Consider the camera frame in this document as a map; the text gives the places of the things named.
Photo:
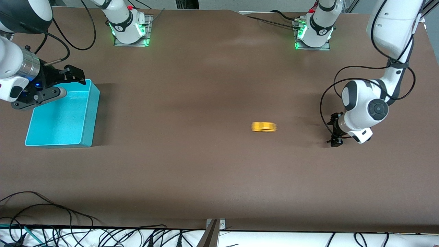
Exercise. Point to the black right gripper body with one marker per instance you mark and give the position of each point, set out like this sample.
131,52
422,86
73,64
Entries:
51,76

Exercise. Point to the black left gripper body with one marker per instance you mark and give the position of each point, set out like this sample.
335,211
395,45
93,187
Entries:
335,129

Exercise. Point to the yellow beetle toy car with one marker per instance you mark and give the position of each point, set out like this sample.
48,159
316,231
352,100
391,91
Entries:
264,127

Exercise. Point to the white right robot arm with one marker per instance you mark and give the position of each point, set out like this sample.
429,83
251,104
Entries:
125,27

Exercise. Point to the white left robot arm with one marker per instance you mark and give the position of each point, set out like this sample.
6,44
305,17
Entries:
363,103

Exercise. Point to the turquoise plastic bin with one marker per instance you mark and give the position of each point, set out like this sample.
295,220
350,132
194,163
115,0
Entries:
61,116

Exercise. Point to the dark box behind table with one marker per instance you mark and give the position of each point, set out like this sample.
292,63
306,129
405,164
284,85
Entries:
187,3

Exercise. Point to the brown table cover mat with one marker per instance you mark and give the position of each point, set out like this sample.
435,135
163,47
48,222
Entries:
205,164

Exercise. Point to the grey metal bar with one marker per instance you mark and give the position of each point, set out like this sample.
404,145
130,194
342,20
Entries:
209,238

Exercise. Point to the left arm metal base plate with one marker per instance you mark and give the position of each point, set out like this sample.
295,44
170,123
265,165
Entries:
325,47

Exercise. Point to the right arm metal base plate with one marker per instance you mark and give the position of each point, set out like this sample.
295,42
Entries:
148,31

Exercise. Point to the aluminium frame post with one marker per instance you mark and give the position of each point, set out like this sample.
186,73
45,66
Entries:
350,5

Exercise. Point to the silver metal edge bracket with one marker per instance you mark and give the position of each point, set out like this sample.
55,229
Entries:
222,224

